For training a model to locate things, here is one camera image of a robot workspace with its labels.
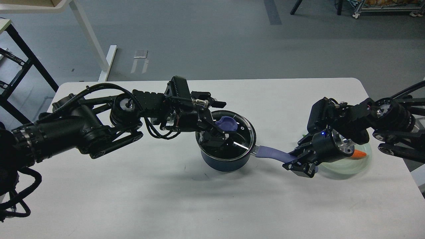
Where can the black camera box wrist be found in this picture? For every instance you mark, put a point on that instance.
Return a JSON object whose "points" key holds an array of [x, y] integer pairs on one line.
{"points": [[178, 87], [321, 115]]}

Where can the black camera box right wrist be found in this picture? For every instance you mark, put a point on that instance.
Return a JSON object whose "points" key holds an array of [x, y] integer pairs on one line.
{"points": [[321, 115]]}

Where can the black metal rack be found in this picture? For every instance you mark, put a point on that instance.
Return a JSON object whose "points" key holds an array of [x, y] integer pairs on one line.
{"points": [[25, 66]]}

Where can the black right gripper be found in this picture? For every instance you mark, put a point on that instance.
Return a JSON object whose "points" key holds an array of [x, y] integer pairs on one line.
{"points": [[325, 146]]}

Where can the metal wheeled cart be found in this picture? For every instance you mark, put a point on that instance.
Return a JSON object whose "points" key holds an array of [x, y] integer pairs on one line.
{"points": [[414, 7]]}

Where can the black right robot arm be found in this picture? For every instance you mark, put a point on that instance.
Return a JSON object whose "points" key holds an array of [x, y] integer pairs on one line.
{"points": [[334, 128]]}

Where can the toy orange carrot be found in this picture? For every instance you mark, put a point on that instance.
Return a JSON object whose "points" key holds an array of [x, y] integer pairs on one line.
{"points": [[358, 154]]}

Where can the translucent green plate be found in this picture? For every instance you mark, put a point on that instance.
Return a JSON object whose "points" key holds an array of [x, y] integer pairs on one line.
{"points": [[347, 166]]}

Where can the white desk leg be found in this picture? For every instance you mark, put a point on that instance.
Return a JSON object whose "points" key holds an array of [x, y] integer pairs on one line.
{"points": [[105, 60]]}

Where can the black camera box left wrist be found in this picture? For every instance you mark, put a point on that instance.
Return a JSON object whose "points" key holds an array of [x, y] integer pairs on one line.
{"points": [[178, 87]]}

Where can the glass pot lid blue knob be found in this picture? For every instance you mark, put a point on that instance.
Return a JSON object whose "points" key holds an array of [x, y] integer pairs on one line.
{"points": [[239, 145]]}

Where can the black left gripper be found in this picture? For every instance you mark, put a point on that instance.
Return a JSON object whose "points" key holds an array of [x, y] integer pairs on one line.
{"points": [[198, 119]]}

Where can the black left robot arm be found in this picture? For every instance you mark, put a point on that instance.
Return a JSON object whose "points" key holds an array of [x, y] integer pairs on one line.
{"points": [[97, 121]]}

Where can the blue saucepan with handle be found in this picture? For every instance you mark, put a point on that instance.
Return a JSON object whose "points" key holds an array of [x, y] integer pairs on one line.
{"points": [[258, 151]]}

